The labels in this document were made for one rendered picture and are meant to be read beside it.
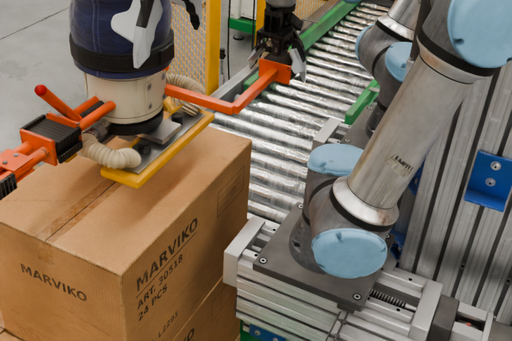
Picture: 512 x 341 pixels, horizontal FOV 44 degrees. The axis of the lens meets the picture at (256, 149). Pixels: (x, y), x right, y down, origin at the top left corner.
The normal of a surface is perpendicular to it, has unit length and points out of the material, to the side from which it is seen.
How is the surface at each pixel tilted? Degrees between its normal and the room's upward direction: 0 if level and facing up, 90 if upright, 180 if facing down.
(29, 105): 0
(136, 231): 0
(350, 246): 97
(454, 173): 90
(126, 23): 57
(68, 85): 0
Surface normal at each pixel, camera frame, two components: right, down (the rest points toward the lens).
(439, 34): -0.79, 0.06
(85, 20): -0.62, 0.19
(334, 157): 0.06, -0.90
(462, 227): -0.44, 0.48
